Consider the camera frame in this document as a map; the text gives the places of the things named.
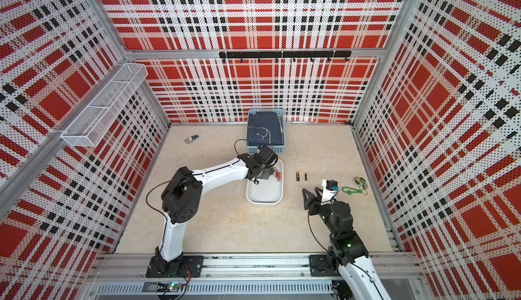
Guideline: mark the white plastic storage tray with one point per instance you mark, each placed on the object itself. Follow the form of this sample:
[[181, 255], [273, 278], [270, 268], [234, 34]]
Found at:
[[267, 192]]

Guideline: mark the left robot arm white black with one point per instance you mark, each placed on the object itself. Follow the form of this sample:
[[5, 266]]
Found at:
[[180, 203]]

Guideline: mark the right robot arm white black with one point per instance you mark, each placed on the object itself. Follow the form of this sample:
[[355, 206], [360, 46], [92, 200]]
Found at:
[[347, 255]]

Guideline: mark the black hook rail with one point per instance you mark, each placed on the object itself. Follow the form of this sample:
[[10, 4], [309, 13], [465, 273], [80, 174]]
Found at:
[[285, 54]]

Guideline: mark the small toy figure keychain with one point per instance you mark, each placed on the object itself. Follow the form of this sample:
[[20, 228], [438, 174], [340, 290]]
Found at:
[[191, 139]]

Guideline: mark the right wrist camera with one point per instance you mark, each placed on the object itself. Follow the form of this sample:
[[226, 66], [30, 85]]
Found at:
[[329, 190]]

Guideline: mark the light blue perforated basket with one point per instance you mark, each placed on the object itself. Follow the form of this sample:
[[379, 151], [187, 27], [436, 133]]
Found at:
[[278, 149]]

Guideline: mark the folded dark blue garment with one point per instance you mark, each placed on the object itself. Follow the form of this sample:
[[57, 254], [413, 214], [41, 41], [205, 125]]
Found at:
[[265, 128]]

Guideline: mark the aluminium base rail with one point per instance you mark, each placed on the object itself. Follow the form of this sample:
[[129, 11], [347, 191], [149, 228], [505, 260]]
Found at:
[[298, 275]]

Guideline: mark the green circuit board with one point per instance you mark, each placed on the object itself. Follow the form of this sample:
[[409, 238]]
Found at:
[[169, 287]]

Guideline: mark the white wire mesh shelf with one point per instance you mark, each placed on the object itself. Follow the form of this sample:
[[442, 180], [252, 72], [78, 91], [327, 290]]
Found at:
[[94, 121]]

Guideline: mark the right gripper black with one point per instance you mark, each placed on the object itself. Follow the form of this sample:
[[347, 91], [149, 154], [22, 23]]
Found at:
[[316, 201]]

